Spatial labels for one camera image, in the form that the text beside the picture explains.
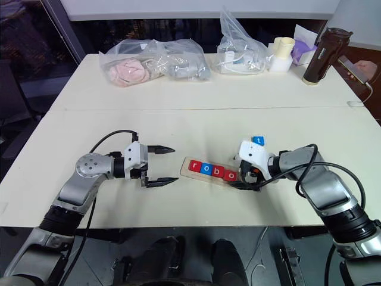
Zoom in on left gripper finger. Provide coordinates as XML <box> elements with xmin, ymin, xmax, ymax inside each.
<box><xmin>148</xmin><ymin>145</ymin><xmax>176</xmax><ymax>155</ymax></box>
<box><xmin>145</xmin><ymin>177</ymin><xmax>180</xmax><ymax>188</ymax></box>

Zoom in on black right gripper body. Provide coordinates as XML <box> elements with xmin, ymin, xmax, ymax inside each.
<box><xmin>239</xmin><ymin>160</ymin><xmax>264</xmax><ymax>186</ymax></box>

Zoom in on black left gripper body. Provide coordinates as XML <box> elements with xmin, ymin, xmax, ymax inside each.
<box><xmin>130</xmin><ymin>145</ymin><xmax>150</xmax><ymax>188</ymax></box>

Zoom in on wooden letter tray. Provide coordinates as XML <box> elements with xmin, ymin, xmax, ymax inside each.
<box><xmin>180</xmin><ymin>157</ymin><xmax>242</xmax><ymax>189</ymax></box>

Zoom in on dark smartphone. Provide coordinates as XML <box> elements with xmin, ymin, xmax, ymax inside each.
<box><xmin>338</xmin><ymin>55</ymin><xmax>368</xmax><ymax>85</ymax></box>

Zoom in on bystander hand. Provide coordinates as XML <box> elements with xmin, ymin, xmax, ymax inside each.
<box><xmin>356</xmin><ymin>60</ymin><xmax>377</xmax><ymax>82</ymax></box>

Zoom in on dark rounded shape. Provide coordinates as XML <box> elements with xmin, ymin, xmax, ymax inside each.
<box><xmin>130</xmin><ymin>235</ymin><xmax>187</xmax><ymax>282</ymax></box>
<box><xmin>211</xmin><ymin>238</ymin><xmax>248</xmax><ymax>284</ymax></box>

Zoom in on grey soft item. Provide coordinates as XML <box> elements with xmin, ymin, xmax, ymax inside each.
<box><xmin>166</xmin><ymin>63</ymin><xmax>211</xmax><ymax>81</ymax></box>

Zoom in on pink cloth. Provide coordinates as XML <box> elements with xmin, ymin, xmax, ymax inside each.
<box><xmin>107</xmin><ymin>58</ymin><xmax>149</xmax><ymax>87</ymax></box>

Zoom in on clear bag with grey item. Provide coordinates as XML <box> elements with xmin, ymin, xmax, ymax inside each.
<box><xmin>147</xmin><ymin>38</ymin><xmax>211</xmax><ymax>82</ymax></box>

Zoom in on clear bag with pink cloth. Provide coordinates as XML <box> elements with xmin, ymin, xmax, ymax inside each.
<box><xmin>98</xmin><ymin>39</ymin><xmax>166</xmax><ymax>88</ymax></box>

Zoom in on clear bag with white charger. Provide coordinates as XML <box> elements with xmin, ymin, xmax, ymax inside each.
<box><xmin>216</xmin><ymin>8</ymin><xmax>272</xmax><ymax>75</ymax></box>

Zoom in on beige tape roll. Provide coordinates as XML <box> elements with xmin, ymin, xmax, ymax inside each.
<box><xmin>273</xmin><ymin>36</ymin><xmax>295</xmax><ymax>60</ymax></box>

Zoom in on white and purple tissue pack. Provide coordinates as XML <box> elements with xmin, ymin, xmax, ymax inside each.
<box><xmin>290</xmin><ymin>24</ymin><xmax>320</xmax><ymax>66</ymax></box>

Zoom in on dark brown bottle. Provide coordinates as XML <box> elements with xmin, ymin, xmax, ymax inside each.
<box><xmin>302</xmin><ymin>27</ymin><xmax>354</xmax><ymax>86</ymax></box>

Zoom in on black office chair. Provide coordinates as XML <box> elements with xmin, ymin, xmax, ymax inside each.
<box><xmin>0</xmin><ymin>56</ymin><xmax>45</xmax><ymax>161</ymax></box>

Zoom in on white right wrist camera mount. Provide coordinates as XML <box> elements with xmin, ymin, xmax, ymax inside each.
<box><xmin>236</xmin><ymin>139</ymin><xmax>276</xmax><ymax>181</ymax></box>

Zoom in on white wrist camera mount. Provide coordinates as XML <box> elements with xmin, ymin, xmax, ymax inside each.
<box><xmin>123</xmin><ymin>142</ymin><xmax>149</xmax><ymax>181</ymax></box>
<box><xmin>236</xmin><ymin>139</ymin><xmax>276</xmax><ymax>181</ymax></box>

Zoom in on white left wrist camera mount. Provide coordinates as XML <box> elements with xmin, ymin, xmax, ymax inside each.
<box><xmin>123</xmin><ymin>142</ymin><xmax>149</xmax><ymax>181</ymax></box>

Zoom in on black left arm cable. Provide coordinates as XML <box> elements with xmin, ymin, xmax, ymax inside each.
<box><xmin>58</xmin><ymin>129</ymin><xmax>140</xmax><ymax>286</ymax></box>

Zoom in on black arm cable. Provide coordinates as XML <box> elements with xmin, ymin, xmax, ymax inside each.
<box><xmin>238</xmin><ymin>143</ymin><xmax>367</xmax><ymax>286</ymax></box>
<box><xmin>58</xmin><ymin>129</ymin><xmax>140</xmax><ymax>286</ymax></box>

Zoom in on thin white cable under table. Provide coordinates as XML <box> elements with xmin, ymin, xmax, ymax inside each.
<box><xmin>246</xmin><ymin>228</ymin><xmax>270</xmax><ymax>284</ymax></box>

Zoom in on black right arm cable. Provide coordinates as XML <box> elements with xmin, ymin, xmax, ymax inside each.
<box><xmin>238</xmin><ymin>143</ymin><xmax>367</xmax><ymax>286</ymax></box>

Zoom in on black metal bracket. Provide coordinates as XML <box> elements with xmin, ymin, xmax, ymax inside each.
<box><xmin>278</xmin><ymin>247</ymin><xmax>300</xmax><ymax>286</ymax></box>

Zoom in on white charger with cable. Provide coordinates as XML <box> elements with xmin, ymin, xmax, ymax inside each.
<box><xmin>218</xmin><ymin>52</ymin><xmax>264</xmax><ymax>73</ymax></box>

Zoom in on white phone cable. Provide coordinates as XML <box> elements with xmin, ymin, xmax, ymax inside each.
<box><xmin>346</xmin><ymin>82</ymin><xmax>374</xmax><ymax>107</ymax></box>

